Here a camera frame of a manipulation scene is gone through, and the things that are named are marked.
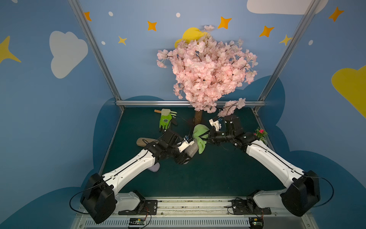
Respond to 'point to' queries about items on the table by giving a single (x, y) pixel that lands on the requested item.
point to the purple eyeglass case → (155, 168)
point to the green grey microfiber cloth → (199, 130)
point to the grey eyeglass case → (192, 150)
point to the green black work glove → (165, 118)
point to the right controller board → (256, 223)
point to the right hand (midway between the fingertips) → (199, 137)
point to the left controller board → (137, 221)
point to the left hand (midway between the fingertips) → (188, 151)
